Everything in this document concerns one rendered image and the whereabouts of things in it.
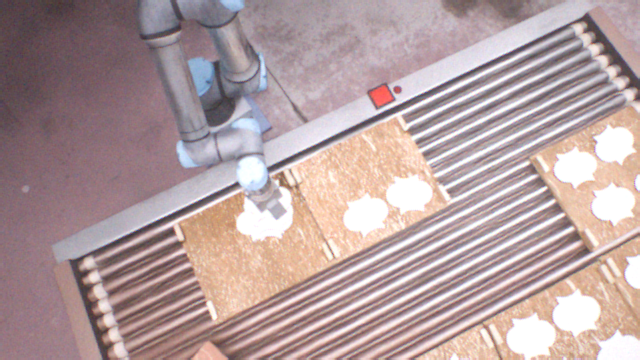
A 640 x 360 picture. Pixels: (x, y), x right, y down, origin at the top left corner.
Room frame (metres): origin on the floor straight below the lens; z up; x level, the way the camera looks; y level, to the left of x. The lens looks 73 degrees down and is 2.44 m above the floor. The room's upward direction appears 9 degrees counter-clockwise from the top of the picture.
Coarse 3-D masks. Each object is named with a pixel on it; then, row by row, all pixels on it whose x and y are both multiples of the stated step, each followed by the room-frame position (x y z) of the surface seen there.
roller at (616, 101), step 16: (624, 96) 0.59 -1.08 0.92; (592, 112) 0.55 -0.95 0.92; (560, 128) 0.51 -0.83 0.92; (528, 144) 0.47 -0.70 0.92; (544, 144) 0.47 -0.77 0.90; (496, 160) 0.43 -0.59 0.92; (512, 160) 0.43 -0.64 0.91; (464, 176) 0.40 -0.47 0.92; (480, 176) 0.39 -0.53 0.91; (448, 192) 0.35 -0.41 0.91; (176, 320) 0.08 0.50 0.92; (192, 320) 0.07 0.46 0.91; (144, 336) 0.04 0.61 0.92; (160, 336) 0.04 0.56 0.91; (112, 352) 0.01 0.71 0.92; (128, 352) 0.00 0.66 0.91
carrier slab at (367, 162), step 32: (384, 128) 0.60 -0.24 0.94; (320, 160) 0.52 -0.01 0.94; (352, 160) 0.50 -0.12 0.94; (384, 160) 0.49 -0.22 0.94; (416, 160) 0.47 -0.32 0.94; (320, 192) 0.41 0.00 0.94; (352, 192) 0.39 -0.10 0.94; (384, 192) 0.38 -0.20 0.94; (320, 224) 0.31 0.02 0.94; (384, 224) 0.28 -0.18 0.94
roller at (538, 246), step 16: (544, 240) 0.15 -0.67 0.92; (560, 240) 0.14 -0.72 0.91; (512, 256) 0.12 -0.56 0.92; (528, 256) 0.11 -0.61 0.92; (480, 272) 0.08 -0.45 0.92; (496, 272) 0.08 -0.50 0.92; (448, 288) 0.05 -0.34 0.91; (464, 288) 0.04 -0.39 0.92; (416, 304) 0.02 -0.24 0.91; (432, 304) 0.01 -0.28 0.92; (384, 320) -0.01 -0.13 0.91; (400, 320) -0.02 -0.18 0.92; (368, 336) -0.05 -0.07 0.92; (336, 352) -0.08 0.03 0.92; (352, 352) -0.09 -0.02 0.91
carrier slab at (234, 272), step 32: (192, 224) 0.37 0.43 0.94; (224, 224) 0.35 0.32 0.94; (192, 256) 0.26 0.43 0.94; (224, 256) 0.25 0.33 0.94; (256, 256) 0.23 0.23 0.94; (288, 256) 0.22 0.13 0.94; (320, 256) 0.21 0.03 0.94; (224, 288) 0.15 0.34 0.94; (256, 288) 0.14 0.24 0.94; (224, 320) 0.06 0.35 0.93
